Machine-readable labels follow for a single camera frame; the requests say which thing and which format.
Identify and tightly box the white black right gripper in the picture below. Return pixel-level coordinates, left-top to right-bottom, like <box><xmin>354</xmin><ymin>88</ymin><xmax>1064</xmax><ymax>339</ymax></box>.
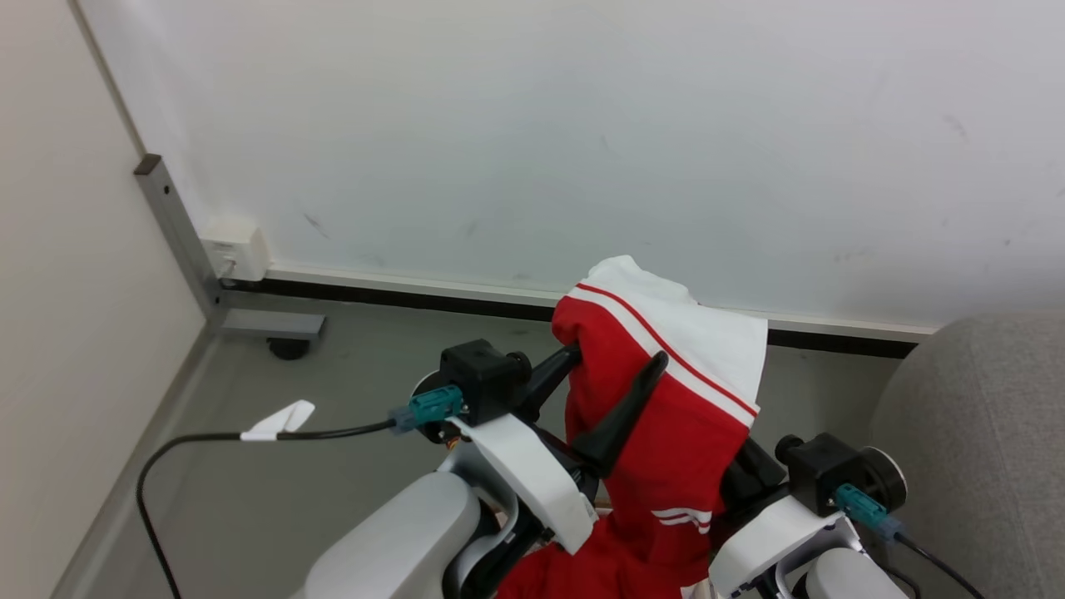
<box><xmin>709</xmin><ymin>438</ymin><xmax>866</xmax><ymax>599</ymax></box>

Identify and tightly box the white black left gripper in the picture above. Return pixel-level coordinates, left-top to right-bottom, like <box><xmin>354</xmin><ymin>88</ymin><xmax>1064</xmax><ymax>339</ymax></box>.
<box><xmin>449</xmin><ymin>343</ymin><xmax>669</xmax><ymax>556</ymax></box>

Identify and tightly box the red and white garment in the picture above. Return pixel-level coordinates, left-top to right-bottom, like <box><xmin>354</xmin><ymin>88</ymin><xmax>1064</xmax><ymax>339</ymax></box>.
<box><xmin>495</xmin><ymin>255</ymin><xmax>768</xmax><ymax>599</ymax></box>

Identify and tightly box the white and black baseboard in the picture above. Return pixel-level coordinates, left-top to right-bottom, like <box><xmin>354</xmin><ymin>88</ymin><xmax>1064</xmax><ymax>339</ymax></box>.
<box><xmin>220</xmin><ymin>266</ymin><xmax>937</xmax><ymax>359</ymax></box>

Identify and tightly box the grey fabric sofa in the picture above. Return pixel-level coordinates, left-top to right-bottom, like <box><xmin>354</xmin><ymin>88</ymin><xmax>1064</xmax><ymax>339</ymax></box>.
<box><xmin>868</xmin><ymin>314</ymin><xmax>1065</xmax><ymax>599</ymax></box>

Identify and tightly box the teal right cable connector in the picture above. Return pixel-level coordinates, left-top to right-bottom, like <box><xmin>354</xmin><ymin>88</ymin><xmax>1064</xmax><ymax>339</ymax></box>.
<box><xmin>835</xmin><ymin>484</ymin><xmax>904</xmax><ymax>542</ymax></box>

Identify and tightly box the teal cable connector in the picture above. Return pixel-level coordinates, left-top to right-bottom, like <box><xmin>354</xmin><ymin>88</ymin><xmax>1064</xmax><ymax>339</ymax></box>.
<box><xmin>389</xmin><ymin>385</ymin><xmax>464</xmax><ymax>433</ymax></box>
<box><xmin>835</xmin><ymin>484</ymin><xmax>904</xmax><ymax>542</ymax></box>

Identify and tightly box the teal left cable connector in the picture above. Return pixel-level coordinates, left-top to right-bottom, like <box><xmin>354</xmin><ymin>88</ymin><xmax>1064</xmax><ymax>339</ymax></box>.
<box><xmin>389</xmin><ymin>385</ymin><xmax>464</xmax><ymax>433</ymax></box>

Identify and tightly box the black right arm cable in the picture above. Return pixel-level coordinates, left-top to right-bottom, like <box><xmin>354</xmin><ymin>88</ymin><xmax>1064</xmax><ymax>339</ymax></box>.
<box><xmin>894</xmin><ymin>532</ymin><xmax>987</xmax><ymax>599</ymax></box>

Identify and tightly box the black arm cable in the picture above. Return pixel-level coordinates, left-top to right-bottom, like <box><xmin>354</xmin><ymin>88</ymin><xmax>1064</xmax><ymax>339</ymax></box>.
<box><xmin>136</xmin><ymin>420</ymin><xmax>396</xmax><ymax>599</ymax></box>
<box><xmin>894</xmin><ymin>532</ymin><xmax>987</xmax><ymax>599</ymax></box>

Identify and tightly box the white cable tag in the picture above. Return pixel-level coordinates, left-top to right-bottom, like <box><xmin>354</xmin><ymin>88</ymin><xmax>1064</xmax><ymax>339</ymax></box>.
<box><xmin>240</xmin><ymin>400</ymin><xmax>316</xmax><ymax>442</ymax></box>

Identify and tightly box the white wall socket box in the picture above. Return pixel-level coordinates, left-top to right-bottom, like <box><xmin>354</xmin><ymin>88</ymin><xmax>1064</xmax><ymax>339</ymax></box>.
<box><xmin>200</xmin><ymin>220</ymin><xmax>271</xmax><ymax>284</ymax></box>

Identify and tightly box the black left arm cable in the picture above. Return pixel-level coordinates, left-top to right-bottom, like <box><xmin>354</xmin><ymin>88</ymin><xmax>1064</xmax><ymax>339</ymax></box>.
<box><xmin>136</xmin><ymin>420</ymin><xmax>396</xmax><ymax>599</ymax></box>

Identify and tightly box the grey metal frame leg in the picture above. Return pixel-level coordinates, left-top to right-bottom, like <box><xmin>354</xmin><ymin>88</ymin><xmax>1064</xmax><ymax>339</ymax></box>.
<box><xmin>133</xmin><ymin>154</ymin><xmax>325</xmax><ymax>340</ymax></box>

